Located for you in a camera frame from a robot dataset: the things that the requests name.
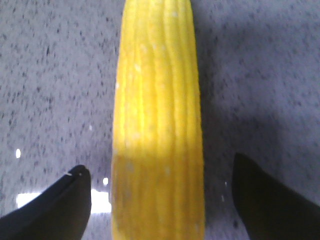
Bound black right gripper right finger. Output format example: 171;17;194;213
231;153;320;240

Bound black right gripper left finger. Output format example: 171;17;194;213
0;165;92;240

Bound yellow corn cob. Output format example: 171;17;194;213
111;0;205;240

